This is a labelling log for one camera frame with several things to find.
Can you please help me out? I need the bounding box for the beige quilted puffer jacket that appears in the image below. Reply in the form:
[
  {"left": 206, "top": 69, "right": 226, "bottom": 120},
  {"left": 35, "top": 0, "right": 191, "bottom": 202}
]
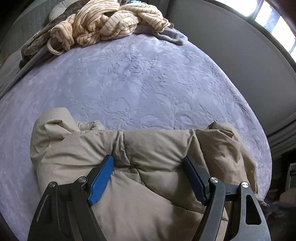
[{"left": 30, "top": 108, "right": 263, "bottom": 240}]

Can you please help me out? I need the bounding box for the lavender embossed bedspread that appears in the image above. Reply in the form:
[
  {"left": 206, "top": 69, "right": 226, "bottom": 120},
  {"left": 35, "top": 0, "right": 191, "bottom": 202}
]
[{"left": 1, "top": 35, "right": 271, "bottom": 240}]

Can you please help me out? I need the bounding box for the grey upholstered side panel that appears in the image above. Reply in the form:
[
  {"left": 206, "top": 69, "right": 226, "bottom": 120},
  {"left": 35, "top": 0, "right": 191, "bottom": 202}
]
[{"left": 166, "top": 1, "right": 295, "bottom": 134}]

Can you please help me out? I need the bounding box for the brown fuzzy garment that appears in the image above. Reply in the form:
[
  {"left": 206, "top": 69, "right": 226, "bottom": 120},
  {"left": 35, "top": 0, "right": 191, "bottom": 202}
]
[{"left": 19, "top": 3, "right": 81, "bottom": 69}]

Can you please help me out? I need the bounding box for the cream striped garment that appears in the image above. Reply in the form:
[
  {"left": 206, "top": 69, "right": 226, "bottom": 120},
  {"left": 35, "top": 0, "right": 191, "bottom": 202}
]
[{"left": 47, "top": 1, "right": 171, "bottom": 55}]

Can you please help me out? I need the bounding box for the grey quilted headboard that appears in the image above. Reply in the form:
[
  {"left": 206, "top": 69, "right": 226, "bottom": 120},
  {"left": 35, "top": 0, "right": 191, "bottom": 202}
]
[{"left": 1, "top": 0, "right": 61, "bottom": 56}]

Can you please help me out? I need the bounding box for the round white pleated cushion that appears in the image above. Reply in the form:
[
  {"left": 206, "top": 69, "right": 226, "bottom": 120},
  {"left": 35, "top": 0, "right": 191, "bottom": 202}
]
[{"left": 49, "top": 0, "right": 78, "bottom": 22}]

